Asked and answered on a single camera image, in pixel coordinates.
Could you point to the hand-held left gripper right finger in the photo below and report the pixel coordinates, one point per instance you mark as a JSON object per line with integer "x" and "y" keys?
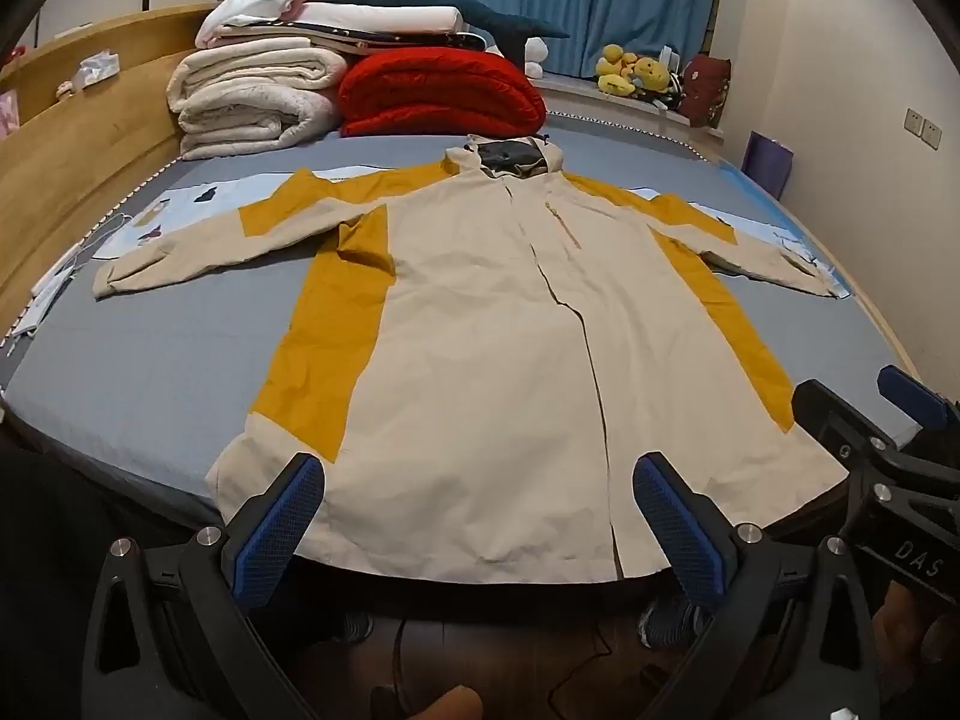
{"x": 681, "y": 532}

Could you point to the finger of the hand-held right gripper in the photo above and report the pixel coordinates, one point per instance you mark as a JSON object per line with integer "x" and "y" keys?
{"x": 916, "y": 394}
{"x": 829, "y": 416}

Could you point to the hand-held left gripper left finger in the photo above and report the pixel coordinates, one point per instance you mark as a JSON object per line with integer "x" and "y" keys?
{"x": 279, "y": 532}

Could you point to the beige and yellow jacket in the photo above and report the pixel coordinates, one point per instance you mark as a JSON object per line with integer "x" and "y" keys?
{"x": 480, "y": 360}

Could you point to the person's right hand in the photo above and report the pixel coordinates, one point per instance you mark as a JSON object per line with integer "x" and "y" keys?
{"x": 911, "y": 637}

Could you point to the person's right shoe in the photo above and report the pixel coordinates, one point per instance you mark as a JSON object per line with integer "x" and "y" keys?
{"x": 671, "y": 622}

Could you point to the person's shoe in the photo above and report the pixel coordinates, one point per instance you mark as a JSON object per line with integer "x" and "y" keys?
{"x": 671, "y": 622}
{"x": 357, "y": 626}

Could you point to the person's left shoe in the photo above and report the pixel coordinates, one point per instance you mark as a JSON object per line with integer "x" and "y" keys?
{"x": 357, "y": 626}

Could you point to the grey bed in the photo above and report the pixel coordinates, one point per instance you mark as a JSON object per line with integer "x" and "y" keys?
{"x": 150, "y": 367}

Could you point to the purple bag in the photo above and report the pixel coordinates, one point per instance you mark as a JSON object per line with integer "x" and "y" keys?
{"x": 766, "y": 161}

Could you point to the light blue printed cloth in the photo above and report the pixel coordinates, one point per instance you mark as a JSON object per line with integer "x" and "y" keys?
{"x": 180, "y": 204}

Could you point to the yellow plush toy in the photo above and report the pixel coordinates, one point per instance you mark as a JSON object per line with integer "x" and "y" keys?
{"x": 654, "y": 76}
{"x": 619, "y": 67}

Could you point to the grey window sill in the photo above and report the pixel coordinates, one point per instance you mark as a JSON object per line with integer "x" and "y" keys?
{"x": 600, "y": 109}

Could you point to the wooden headboard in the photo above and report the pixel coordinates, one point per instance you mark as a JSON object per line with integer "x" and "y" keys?
{"x": 82, "y": 142}

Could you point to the cream folded fleece blanket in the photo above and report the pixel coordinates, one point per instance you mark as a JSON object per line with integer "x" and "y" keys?
{"x": 255, "y": 94}

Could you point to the white plush toy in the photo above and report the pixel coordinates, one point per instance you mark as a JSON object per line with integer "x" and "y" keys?
{"x": 535, "y": 56}

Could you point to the red folded quilt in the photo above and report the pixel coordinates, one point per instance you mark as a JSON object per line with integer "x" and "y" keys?
{"x": 442, "y": 94}

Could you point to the white folded sheet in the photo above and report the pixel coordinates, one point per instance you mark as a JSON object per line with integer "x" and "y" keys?
{"x": 382, "y": 17}

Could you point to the white and pink folded cloth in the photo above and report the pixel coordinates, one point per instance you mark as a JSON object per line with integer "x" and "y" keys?
{"x": 251, "y": 4}

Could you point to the white wall socket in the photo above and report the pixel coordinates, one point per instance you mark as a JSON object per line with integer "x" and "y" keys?
{"x": 931, "y": 133}
{"x": 913, "y": 120}

